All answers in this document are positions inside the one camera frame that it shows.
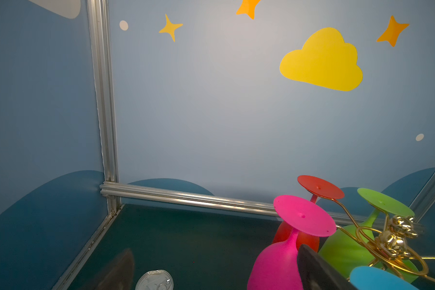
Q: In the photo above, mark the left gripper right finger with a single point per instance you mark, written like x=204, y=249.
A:
x=317, y=274

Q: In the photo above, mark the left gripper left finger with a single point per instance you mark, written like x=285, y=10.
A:
x=116, y=275

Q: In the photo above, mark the blue wine glass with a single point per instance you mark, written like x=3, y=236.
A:
x=371, y=278

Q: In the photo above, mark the pink wine glass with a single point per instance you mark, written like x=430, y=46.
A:
x=276, y=267

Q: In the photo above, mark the back green wine glass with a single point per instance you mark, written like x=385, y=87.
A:
x=341, y=251

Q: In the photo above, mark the red wine glass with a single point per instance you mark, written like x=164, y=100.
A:
x=319, y=188

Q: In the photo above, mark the silver tin can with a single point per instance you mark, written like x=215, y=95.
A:
x=155, y=280

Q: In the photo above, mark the gold wire wine glass rack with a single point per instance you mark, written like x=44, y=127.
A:
x=389, y=246

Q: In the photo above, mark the back aluminium frame bar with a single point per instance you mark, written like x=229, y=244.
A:
x=184, y=198

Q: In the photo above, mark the right aluminium frame post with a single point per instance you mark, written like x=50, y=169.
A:
x=424, y=200

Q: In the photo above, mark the aluminium frame post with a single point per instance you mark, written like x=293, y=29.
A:
x=424, y=200
x=99, y=29

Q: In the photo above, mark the left aluminium frame post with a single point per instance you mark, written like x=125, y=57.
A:
x=99, y=29

